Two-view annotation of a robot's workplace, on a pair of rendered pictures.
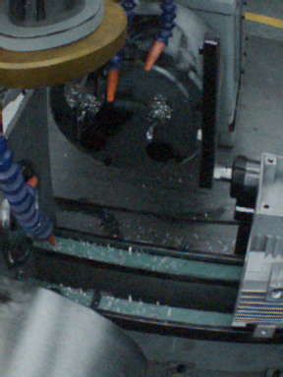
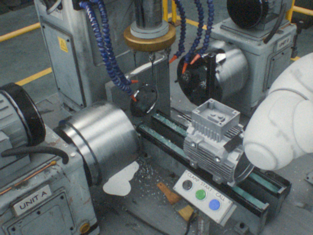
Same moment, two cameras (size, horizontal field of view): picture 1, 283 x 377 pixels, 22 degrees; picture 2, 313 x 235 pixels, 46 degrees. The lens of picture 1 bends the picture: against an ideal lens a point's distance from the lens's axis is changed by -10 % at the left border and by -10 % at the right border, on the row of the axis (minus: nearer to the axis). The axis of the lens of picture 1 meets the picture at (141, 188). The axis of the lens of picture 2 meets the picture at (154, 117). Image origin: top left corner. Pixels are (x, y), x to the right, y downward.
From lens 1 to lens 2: 0.68 m
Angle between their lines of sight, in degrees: 28
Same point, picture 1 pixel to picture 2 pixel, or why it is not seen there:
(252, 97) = not seen: hidden behind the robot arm
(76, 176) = (191, 108)
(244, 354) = not seen: hidden behind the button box
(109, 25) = (164, 37)
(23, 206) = (111, 75)
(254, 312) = (189, 152)
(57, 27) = (145, 31)
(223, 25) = (254, 60)
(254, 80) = not seen: hidden behind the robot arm
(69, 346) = (110, 121)
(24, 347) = (95, 116)
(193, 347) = (178, 165)
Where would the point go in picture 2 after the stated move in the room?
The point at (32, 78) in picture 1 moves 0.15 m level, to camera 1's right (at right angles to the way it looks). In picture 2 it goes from (134, 45) to (173, 57)
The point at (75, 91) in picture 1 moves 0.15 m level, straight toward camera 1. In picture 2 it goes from (150, 57) to (127, 79)
